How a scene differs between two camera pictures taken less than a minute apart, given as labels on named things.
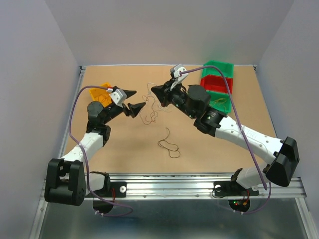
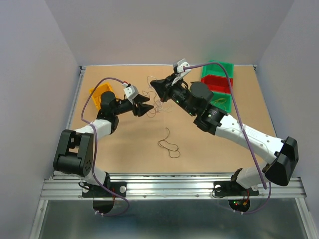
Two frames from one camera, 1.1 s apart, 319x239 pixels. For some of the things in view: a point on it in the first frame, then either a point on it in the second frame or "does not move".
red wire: x=154 y=113 to x=154 y=98
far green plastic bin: x=227 y=69 does not move
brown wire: x=167 y=149 does not move
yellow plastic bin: x=102 y=95 does not move
